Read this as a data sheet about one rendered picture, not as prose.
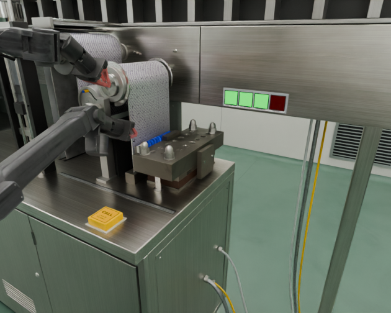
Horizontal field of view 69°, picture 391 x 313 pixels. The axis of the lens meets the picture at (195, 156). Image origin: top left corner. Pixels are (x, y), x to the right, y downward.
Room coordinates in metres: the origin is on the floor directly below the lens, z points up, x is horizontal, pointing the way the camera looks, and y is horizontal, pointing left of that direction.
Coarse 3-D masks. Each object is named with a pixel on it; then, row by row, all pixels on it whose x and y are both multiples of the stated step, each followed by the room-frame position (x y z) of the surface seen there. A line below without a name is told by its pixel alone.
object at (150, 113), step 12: (144, 96) 1.01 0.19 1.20; (156, 96) 1.08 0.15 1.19; (168, 96) 1.14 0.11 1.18; (132, 108) 0.95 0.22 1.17; (144, 108) 1.01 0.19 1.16; (156, 108) 1.07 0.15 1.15; (168, 108) 1.14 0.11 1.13; (132, 120) 0.95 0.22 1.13; (144, 120) 1.01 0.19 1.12; (156, 120) 1.07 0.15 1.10; (168, 120) 1.14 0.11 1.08; (132, 132) 0.95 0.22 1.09; (144, 132) 1.00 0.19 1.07; (156, 132) 1.07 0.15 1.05; (132, 144) 0.94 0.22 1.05
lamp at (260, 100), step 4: (256, 96) 1.05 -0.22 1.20; (260, 96) 1.04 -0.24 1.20; (264, 96) 1.03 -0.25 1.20; (268, 96) 1.03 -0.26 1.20; (256, 100) 1.05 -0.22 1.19; (260, 100) 1.04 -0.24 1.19; (264, 100) 1.03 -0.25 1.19; (256, 104) 1.05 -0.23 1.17; (260, 104) 1.04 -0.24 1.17; (264, 104) 1.03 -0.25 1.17; (264, 108) 1.03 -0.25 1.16
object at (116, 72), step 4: (108, 68) 0.96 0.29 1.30; (112, 68) 0.95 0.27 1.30; (108, 72) 0.96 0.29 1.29; (112, 72) 0.95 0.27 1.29; (116, 72) 0.94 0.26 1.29; (116, 76) 0.94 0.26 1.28; (120, 76) 0.94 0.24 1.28; (120, 80) 0.94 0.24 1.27; (120, 84) 0.94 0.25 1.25; (124, 84) 0.94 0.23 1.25; (100, 88) 0.98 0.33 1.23; (120, 88) 0.94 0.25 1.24; (124, 88) 0.94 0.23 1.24; (120, 92) 0.94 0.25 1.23; (124, 92) 0.94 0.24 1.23; (104, 96) 0.98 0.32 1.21; (108, 96) 0.97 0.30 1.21; (112, 96) 0.96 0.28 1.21; (116, 96) 0.95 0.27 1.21; (120, 96) 0.94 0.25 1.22; (112, 100) 0.96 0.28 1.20; (116, 100) 0.95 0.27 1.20
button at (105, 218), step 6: (102, 210) 0.71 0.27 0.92; (108, 210) 0.71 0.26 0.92; (114, 210) 0.71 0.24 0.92; (90, 216) 0.68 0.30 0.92; (96, 216) 0.68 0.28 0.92; (102, 216) 0.68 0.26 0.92; (108, 216) 0.68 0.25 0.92; (114, 216) 0.68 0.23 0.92; (120, 216) 0.69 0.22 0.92; (90, 222) 0.67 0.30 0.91; (96, 222) 0.65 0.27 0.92; (102, 222) 0.65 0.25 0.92; (108, 222) 0.65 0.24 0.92; (114, 222) 0.67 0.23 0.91; (102, 228) 0.64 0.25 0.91; (108, 228) 0.65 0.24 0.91
